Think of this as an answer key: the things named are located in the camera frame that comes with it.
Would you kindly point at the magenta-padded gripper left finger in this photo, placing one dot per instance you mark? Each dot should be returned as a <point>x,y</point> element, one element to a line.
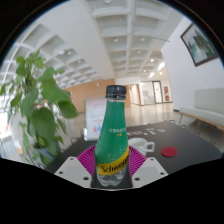
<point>71,170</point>

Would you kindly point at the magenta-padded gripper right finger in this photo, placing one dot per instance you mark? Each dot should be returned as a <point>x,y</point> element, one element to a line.
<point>150,170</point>

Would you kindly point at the recessed ceiling lights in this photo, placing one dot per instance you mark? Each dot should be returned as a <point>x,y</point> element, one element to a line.
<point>115,40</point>

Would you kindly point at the white polka dot mug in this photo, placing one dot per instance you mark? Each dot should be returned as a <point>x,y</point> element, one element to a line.
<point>138,144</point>

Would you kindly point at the green plastic drink bottle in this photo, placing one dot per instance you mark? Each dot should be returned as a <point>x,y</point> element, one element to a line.
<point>111,140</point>

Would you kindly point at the potted green leafy plant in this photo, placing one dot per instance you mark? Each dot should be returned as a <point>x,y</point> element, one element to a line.
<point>40,120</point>

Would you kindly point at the long white wall bench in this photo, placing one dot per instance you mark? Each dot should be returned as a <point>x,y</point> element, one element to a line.
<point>203,115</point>

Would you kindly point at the flat round red coaster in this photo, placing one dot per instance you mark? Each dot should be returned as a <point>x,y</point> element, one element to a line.
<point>169,151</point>

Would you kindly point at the framed landscape picture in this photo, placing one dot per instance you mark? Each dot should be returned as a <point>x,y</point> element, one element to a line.
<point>200,45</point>

